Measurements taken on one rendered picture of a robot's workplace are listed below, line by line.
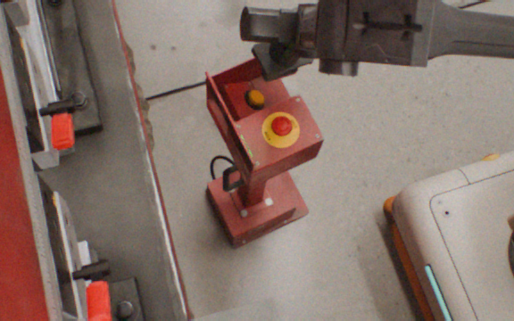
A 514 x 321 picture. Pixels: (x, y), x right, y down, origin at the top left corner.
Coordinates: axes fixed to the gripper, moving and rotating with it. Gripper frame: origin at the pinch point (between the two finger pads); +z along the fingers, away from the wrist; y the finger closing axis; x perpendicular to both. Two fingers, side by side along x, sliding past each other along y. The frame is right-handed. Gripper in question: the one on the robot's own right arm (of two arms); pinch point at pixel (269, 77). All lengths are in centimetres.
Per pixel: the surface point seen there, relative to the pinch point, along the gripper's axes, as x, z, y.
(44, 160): 13, -31, 50
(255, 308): 39.2, -13.6, 27.7
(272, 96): 0.7, 9.1, -3.8
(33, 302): 33, -52, 59
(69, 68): -12.4, -1.2, 34.8
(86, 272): 29, -35, 51
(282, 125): 10.0, -0.3, 2.3
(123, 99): -4.4, 0.0, 28.0
